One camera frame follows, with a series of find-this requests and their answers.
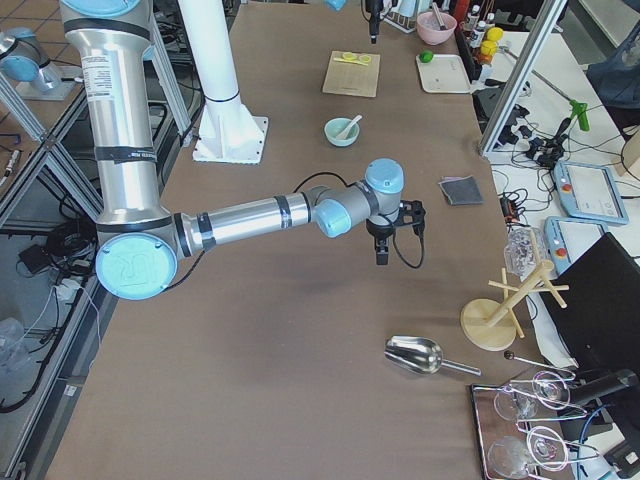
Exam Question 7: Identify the pink ice bowl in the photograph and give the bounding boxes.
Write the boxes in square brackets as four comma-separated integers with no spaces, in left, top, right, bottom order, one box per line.
[416,11,458,45]

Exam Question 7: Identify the grey folded cloth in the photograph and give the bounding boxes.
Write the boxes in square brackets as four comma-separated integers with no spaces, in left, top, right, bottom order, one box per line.
[439,176,484,206]

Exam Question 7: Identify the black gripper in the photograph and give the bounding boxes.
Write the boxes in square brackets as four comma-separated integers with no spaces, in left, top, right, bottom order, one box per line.
[364,0,383,44]
[365,216,395,266]

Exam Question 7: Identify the light green bowl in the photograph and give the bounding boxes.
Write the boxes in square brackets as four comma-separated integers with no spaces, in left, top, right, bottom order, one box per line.
[324,117,360,147]

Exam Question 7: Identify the black monitor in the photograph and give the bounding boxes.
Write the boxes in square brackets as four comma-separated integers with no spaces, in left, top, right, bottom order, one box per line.
[541,233,639,372]

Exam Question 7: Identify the teach pendant far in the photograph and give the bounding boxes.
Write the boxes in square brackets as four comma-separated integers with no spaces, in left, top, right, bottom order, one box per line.
[553,161,629,225]

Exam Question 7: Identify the wooden mug tree stand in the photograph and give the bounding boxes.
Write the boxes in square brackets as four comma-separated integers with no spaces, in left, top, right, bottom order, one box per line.
[460,227,569,351]

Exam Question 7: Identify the aluminium frame post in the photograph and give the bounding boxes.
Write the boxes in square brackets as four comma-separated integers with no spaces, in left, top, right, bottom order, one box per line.
[478,0,567,157]

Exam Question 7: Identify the teach pendant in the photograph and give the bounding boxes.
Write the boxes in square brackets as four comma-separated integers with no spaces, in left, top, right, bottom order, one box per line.
[553,161,629,225]
[544,216,609,274]

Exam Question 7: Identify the white ceramic spoon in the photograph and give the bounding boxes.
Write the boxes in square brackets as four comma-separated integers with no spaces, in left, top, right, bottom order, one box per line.
[335,115,362,140]

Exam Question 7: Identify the bamboo cutting board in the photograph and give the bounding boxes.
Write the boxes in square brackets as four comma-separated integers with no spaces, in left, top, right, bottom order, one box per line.
[322,50,380,98]

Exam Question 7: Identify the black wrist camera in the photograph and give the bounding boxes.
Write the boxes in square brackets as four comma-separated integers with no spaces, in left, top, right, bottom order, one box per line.
[396,200,426,237]

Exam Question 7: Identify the metal scoop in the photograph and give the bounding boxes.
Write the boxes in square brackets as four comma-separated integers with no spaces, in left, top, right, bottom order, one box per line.
[384,335,482,376]

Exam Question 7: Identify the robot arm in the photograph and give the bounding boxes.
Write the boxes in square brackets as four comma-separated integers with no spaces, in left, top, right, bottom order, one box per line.
[60,1,406,300]

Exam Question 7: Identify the green lime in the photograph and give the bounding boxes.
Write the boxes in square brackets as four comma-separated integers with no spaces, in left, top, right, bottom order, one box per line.
[419,50,434,64]

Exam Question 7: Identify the yellow plastic knife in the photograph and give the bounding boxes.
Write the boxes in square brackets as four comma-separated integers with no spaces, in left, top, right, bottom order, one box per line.
[333,57,369,66]

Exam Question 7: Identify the teach pendant near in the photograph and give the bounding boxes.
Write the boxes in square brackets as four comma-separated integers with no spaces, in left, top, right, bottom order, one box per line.
[544,216,609,274]

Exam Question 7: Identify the wire glass rack tray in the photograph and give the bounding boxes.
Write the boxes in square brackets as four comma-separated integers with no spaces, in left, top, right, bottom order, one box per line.
[470,370,599,479]

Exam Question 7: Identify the green clamp tool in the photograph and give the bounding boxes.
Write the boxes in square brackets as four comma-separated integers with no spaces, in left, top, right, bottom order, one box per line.
[569,99,590,132]

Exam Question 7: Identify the cream rabbit tray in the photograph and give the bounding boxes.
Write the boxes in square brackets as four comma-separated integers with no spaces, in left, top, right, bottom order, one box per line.
[415,54,471,94]

